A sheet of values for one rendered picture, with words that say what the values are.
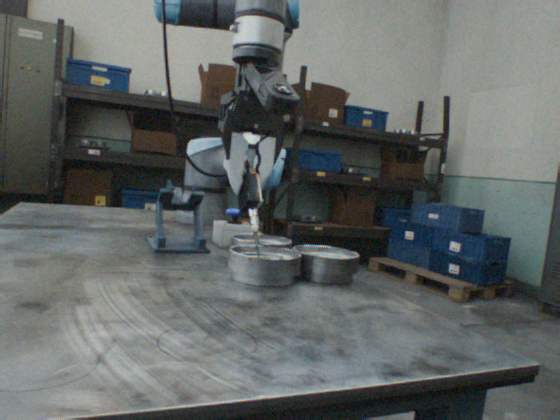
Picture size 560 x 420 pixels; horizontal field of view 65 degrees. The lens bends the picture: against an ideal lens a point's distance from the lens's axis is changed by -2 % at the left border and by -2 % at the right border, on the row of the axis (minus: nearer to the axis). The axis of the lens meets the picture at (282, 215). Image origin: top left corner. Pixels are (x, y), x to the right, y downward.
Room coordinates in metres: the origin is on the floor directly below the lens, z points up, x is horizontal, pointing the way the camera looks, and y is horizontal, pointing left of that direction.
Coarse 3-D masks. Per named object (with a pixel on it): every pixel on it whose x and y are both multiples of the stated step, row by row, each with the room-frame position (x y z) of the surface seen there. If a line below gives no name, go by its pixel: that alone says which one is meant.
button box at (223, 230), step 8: (216, 224) 0.91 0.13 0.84; (224, 224) 0.88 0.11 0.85; (232, 224) 0.89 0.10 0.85; (240, 224) 0.90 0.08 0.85; (248, 224) 0.92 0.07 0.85; (216, 232) 0.91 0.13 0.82; (224, 232) 0.87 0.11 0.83; (232, 232) 0.88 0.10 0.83; (240, 232) 0.88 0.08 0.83; (248, 232) 0.89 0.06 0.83; (216, 240) 0.90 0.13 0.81; (224, 240) 0.87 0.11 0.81
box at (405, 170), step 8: (384, 152) 5.27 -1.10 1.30; (392, 152) 5.11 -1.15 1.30; (400, 152) 5.49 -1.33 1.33; (416, 152) 5.41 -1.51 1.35; (424, 152) 5.25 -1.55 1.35; (384, 160) 5.30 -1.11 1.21; (392, 160) 5.13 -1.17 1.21; (400, 160) 5.49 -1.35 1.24; (416, 160) 5.37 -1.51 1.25; (424, 160) 5.21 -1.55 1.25; (384, 168) 5.30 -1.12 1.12; (392, 168) 5.13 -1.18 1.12; (400, 168) 5.06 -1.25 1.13; (408, 168) 5.08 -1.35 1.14; (416, 168) 5.12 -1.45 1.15; (384, 176) 5.28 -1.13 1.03; (392, 176) 5.12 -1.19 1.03; (400, 176) 5.06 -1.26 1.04; (408, 176) 5.08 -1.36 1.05; (416, 176) 5.12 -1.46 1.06
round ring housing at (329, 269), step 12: (300, 252) 0.67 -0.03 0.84; (312, 252) 0.75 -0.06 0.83; (324, 252) 0.75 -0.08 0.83; (336, 252) 0.75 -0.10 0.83; (348, 252) 0.73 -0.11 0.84; (312, 264) 0.66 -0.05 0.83; (324, 264) 0.65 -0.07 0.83; (336, 264) 0.65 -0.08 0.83; (348, 264) 0.66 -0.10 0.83; (300, 276) 0.68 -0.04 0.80; (312, 276) 0.66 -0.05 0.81; (324, 276) 0.66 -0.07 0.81; (336, 276) 0.66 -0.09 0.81; (348, 276) 0.67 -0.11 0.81
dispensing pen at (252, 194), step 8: (248, 160) 0.70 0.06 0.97; (248, 168) 0.69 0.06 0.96; (248, 176) 0.66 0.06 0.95; (248, 184) 0.65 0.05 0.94; (256, 184) 0.66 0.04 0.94; (240, 192) 0.68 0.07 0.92; (248, 192) 0.65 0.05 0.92; (256, 192) 0.65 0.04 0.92; (240, 200) 0.67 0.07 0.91; (248, 200) 0.64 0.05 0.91; (256, 200) 0.64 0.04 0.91; (240, 208) 0.67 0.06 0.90; (248, 208) 0.66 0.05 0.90; (256, 208) 0.66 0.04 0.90; (256, 216) 0.65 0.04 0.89; (256, 224) 0.64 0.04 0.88; (256, 232) 0.64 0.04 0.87; (256, 240) 0.63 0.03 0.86; (256, 248) 0.62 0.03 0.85
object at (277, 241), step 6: (234, 234) 0.78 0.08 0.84; (240, 234) 0.80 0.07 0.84; (246, 234) 0.81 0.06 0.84; (252, 234) 0.82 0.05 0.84; (258, 234) 0.82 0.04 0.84; (264, 234) 0.82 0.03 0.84; (234, 240) 0.74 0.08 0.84; (240, 240) 0.73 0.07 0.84; (246, 240) 0.81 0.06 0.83; (252, 240) 0.82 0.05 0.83; (258, 240) 0.82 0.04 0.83; (264, 240) 0.82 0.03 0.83; (270, 240) 0.82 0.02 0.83; (276, 240) 0.81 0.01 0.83; (282, 240) 0.80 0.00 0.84; (288, 240) 0.79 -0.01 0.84; (276, 246) 0.73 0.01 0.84; (282, 246) 0.73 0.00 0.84; (288, 246) 0.75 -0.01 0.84
